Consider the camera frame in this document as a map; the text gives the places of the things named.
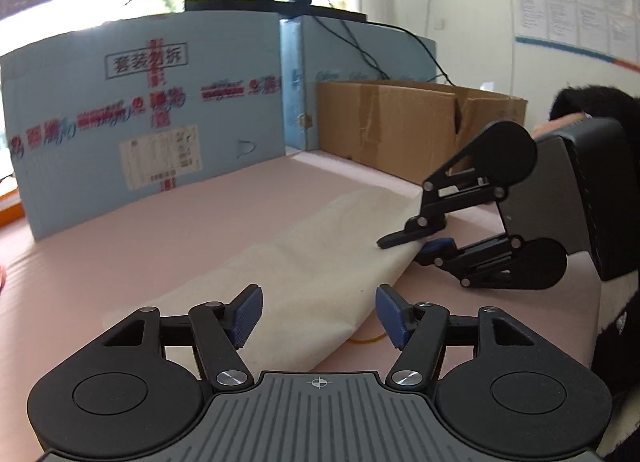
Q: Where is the white cloth shopping bag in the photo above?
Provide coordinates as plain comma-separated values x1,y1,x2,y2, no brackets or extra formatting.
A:
102,184,426,374

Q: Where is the large blue cardboard box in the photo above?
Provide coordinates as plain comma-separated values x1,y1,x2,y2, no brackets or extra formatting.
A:
1,11,285,240

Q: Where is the wall notice poster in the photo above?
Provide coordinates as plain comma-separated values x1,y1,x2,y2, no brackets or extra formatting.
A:
512,0,639,72

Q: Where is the orange rubber band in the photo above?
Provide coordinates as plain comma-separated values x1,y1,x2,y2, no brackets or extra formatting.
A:
347,332,387,345

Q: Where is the open brown cardboard box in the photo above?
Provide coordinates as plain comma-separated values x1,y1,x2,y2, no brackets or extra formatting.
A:
316,81,528,184

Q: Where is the orange flat box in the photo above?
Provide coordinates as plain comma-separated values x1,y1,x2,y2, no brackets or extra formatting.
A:
0,189,25,227

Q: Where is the black cable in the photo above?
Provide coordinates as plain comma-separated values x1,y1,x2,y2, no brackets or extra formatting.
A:
309,0,457,86

